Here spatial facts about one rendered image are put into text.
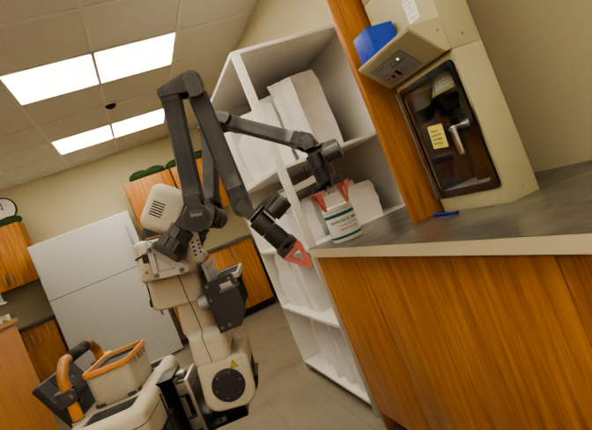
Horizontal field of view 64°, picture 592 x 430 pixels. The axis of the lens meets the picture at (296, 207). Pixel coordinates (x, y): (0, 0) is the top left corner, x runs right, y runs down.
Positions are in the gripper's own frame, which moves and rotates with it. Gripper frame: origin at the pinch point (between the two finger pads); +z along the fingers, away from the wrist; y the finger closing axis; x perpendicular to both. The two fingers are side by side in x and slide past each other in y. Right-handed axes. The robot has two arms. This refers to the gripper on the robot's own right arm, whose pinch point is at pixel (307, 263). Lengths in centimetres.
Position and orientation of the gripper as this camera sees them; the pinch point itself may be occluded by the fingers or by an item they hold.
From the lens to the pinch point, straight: 139.2
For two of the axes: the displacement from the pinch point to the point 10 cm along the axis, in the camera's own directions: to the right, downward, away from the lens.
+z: 7.5, 6.6, 0.5
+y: -0.8, 0.1, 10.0
